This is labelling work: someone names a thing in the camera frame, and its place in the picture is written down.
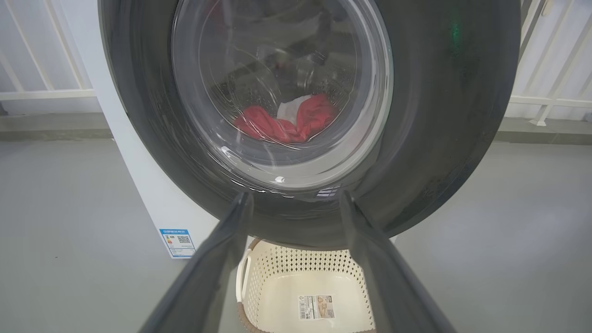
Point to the paper product label in basket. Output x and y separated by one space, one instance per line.
317 307

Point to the dark grey round washer door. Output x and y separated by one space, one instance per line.
434 115

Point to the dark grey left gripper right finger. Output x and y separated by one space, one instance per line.
393 286

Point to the red and white garment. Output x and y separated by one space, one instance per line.
314 118

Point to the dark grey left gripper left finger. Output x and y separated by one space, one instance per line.
208 277

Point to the blue bordered energy label sticker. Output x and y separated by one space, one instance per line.
178 243

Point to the cream perforated laundry basket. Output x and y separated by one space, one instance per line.
282 286

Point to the white front-loading washing machine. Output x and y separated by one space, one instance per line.
152 194

